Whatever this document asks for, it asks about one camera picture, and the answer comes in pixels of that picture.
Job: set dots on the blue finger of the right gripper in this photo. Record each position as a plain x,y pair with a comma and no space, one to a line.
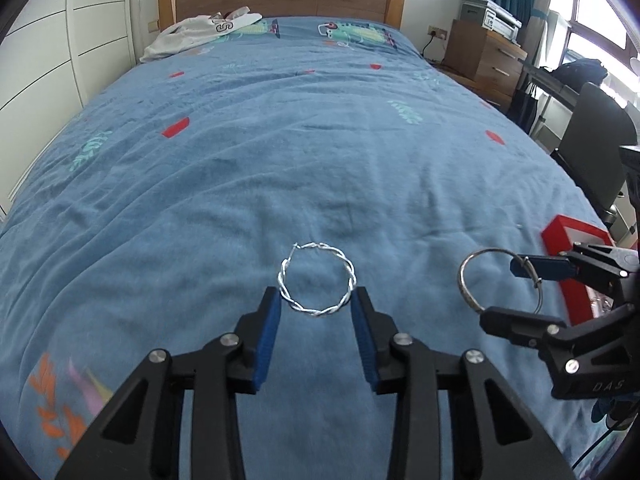
547,268
520,328

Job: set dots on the blue patterned bedspread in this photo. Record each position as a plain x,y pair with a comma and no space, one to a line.
163,210

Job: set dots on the dark grey chair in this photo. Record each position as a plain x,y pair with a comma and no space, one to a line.
589,151

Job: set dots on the black bag on desk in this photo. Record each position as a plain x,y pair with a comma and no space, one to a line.
580,72

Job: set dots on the right blue gloved hand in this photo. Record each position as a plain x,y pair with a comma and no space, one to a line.
615,409

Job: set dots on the wooden drawer cabinet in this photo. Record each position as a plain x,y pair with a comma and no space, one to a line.
484,62

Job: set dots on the white printer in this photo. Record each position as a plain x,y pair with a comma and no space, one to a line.
492,17

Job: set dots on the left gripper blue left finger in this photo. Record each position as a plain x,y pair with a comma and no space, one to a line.
257,332

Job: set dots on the thin silver bangle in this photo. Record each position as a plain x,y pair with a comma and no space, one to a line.
479,278

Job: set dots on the white wardrobe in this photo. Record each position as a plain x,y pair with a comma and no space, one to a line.
56,57

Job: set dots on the wall power socket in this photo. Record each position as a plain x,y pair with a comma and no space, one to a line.
438,33

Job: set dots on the white clothing pile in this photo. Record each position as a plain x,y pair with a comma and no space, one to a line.
194,32

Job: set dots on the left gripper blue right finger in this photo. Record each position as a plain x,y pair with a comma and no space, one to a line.
374,333

